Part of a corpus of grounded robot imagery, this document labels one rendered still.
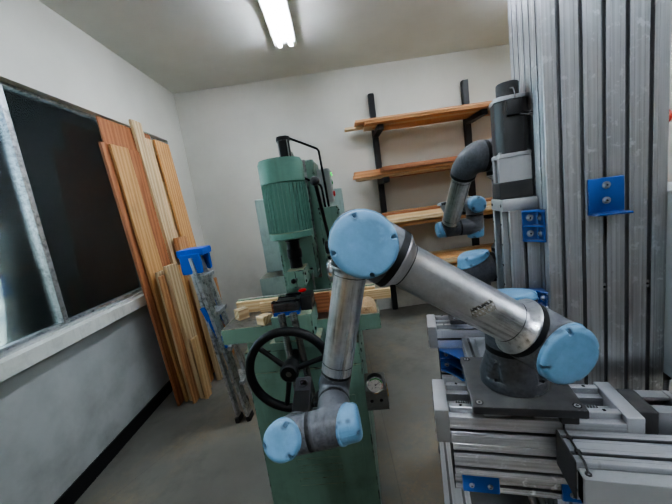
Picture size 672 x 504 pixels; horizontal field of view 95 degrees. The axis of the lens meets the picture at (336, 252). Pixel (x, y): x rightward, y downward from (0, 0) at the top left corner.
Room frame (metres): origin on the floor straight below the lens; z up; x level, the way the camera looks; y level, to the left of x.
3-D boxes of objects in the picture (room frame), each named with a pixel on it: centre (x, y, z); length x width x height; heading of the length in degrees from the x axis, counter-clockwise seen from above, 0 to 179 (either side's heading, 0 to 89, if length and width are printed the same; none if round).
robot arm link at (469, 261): (1.18, -0.53, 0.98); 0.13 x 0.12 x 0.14; 88
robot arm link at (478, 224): (1.44, -0.65, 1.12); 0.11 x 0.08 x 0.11; 88
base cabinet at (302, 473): (1.37, 0.16, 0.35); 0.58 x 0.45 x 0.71; 175
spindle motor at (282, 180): (1.25, 0.17, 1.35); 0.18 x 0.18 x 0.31
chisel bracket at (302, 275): (1.27, 0.17, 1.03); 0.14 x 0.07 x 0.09; 175
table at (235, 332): (1.14, 0.17, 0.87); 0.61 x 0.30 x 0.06; 85
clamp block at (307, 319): (1.06, 0.18, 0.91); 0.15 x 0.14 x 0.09; 85
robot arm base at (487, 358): (0.70, -0.39, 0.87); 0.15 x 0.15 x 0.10
